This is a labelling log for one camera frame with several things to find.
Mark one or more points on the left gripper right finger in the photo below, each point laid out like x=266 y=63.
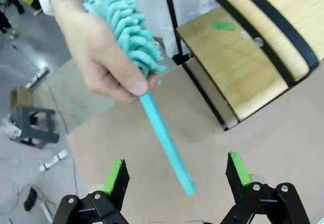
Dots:
x=238 y=173

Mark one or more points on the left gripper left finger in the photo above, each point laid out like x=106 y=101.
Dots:
x=115 y=183

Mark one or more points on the teal chenille duster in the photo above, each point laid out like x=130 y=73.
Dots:
x=162 y=130

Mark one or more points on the person's right hand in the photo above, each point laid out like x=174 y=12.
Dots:
x=96 y=54

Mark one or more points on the white power strip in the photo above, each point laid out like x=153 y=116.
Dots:
x=38 y=77
x=54 y=160

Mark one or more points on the black floor device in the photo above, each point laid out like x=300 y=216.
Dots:
x=30 y=198

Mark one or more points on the dark grey stool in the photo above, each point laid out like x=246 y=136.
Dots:
x=22 y=117

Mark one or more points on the white plastic bag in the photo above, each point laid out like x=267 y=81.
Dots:
x=10 y=129

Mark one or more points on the cardboard box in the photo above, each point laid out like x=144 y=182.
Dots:
x=21 y=97

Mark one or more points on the white paper scrap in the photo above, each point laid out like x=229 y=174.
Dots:
x=248 y=34

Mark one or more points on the green paper scrap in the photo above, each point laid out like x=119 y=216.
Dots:
x=224 y=25

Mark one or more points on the person in white lab coat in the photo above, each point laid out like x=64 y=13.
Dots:
x=152 y=6

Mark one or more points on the person in dark clothes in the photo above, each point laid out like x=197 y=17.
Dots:
x=5 y=21

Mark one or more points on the wooden shelf black metal frame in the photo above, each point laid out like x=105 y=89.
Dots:
x=227 y=64

